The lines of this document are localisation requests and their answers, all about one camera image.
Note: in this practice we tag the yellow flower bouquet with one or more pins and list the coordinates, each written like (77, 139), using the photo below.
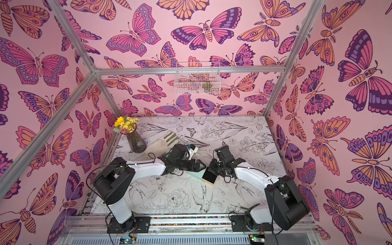
(125, 125)

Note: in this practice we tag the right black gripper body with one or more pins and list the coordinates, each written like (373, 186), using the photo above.
(219, 167)

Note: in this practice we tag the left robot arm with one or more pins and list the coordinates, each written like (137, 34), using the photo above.
(113, 181)

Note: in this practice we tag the white wire basket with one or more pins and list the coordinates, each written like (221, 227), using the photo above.
(190, 76)

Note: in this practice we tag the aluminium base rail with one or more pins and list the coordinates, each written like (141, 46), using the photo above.
(159, 224)

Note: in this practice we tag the mint jewelry box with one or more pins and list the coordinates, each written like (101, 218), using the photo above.
(204, 175)

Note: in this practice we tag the green fruit in basket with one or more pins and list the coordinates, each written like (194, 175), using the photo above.
(208, 87)

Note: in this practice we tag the beige garden glove far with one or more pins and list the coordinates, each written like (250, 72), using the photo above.
(159, 147)

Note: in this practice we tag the glass vase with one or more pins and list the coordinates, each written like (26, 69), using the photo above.
(136, 142)

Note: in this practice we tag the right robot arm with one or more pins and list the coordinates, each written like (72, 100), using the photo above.
(285, 204)

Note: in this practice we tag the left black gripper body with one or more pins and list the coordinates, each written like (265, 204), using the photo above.
(187, 165)

